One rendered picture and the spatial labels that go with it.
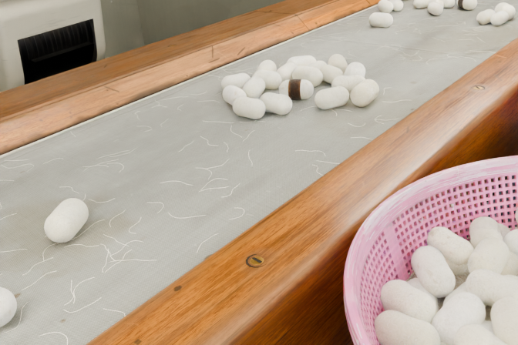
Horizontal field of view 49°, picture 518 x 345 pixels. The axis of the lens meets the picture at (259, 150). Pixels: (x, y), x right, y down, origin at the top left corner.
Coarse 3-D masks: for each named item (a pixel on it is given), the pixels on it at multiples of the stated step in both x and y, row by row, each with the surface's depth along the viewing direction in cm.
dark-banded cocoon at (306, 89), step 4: (288, 80) 58; (304, 80) 58; (284, 84) 58; (304, 84) 58; (308, 84) 58; (280, 88) 59; (284, 88) 58; (300, 88) 58; (304, 88) 58; (308, 88) 58; (312, 88) 58; (280, 92) 59; (284, 92) 58; (300, 92) 58; (304, 92) 58; (308, 92) 58; (312, 92) 58; (304, 96) 58; (308, 96) 58
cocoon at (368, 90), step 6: (360, 84) 55; (366, 84) 55; (372, 84) 55; (354, 90) 55; (360, 90) 54; (366, 90) 54; (372, 90) 55; (378, 90) 56; (354, 96) 54; (360, 96) 54; (366, 96) 54; (372, 96) 55; (354, 102) 55; (360, 102) 54; (366, 102) 54
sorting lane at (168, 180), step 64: (512, 0) 92; (256, 64) 72; (384, 64) 67; (448, 64) 65; (128, 128) 56; (192, 128) 54; (256, 128) 53; (320, 128) 52; (384, 128) 50; (0, 192) 46; (64, 192) 45; (128, 192) 44; (192, 192) 43; (256, 192) 42; (0, 256) 37; (64, 256) 36; (128, 256) 36; (192, 256) 35; (64, 320) 31
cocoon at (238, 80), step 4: (228, 76) 62; (232, 76) 62; (236, 76) 62; (240, 76) 62; (244, 76) 62; (248, 76) 63; (224, 80) 62; (228, 80) 62; (232, 80) 62; (236, 80) 62; (240, 80) 62; (244, 80) 62; (224, 84) 62; (228, 84) 62; (232, 84) 62; (236, 84) 62; (240, 84) 62; (240, 88) 62
